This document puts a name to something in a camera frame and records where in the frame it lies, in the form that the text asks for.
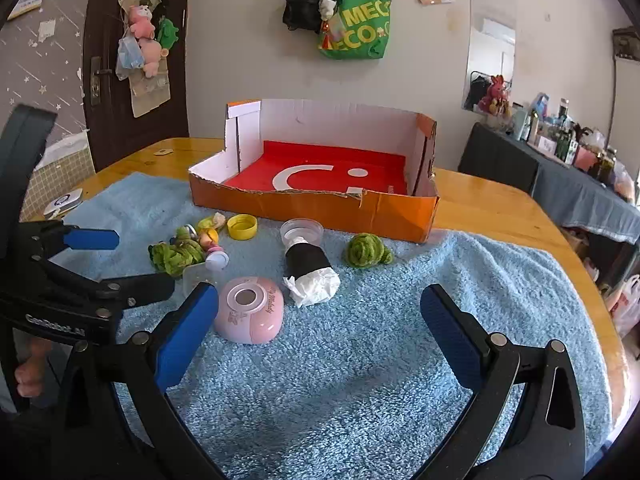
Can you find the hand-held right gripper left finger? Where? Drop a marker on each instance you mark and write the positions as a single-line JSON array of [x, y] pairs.
[[187, 332]]

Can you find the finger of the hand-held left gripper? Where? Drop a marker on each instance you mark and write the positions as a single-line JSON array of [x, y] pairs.
[[95, 239], [145, 287]]

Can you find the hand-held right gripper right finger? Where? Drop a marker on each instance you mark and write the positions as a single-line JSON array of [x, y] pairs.
[[450, 340]]

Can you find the green yarn ball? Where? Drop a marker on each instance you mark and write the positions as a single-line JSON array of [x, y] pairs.
[[172, 257], [365, 250]]

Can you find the clear plastic cup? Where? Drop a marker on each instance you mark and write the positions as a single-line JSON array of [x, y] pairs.
[[300, 227], [195, 277]]

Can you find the pink round case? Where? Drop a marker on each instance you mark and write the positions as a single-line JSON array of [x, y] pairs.
[[250, 315]]

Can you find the blond girl figurine pink dress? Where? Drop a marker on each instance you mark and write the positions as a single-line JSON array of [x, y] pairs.
[[212, 245]]

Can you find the yellow-green figurine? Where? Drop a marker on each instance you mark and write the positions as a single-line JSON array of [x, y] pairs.
[[210, 222]]

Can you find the yellow plastic cup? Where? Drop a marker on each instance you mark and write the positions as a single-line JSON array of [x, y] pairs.
[[242, 226]]

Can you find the black roll with white tissue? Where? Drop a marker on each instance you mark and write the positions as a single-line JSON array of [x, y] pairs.
[[307, 260]]

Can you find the orange cardboard box red bottom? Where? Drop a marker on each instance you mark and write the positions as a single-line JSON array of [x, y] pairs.
[[310, 210]]

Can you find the person's left hand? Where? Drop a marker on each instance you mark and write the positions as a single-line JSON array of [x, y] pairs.
[[30, 375]]

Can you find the white round device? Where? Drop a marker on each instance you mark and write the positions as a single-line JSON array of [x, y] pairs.
[[62, 202]]

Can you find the tiled cabinet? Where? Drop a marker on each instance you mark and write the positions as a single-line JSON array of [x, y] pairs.
[[60, 170]]

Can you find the light blue fluffy towel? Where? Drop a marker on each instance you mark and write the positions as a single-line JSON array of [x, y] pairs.
[[350, 360]]

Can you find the beige hanging paper bag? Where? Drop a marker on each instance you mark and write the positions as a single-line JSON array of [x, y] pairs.
[[147, 92]]

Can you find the white plastic bag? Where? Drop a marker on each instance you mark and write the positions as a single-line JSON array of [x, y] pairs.
[[627, 305]]

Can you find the blue face mask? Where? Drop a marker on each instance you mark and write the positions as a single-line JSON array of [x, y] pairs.
[[127, 57]]

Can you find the side table with grey cloth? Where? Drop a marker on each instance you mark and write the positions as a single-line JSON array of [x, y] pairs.
[[565, 190]]

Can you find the pink plush toy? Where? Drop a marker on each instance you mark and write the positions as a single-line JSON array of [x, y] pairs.
[[140, 20], [150, 57]]

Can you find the green plush toy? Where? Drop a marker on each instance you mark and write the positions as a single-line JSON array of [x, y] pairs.
[[167, 32]]

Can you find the cluttered side table blue cloth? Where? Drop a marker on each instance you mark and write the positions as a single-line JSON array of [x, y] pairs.
[[565, 140]]

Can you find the pink rabbit plush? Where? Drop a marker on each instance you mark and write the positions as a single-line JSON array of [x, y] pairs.
[[495, 97]]

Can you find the black bag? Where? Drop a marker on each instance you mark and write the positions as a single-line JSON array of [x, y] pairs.
[[300, 2]]

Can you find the green tote bag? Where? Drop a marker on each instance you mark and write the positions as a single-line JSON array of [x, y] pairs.
[[360, 30]]

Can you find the wall mirror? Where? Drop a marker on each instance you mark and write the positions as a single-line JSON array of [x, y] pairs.
[[487, 25]]

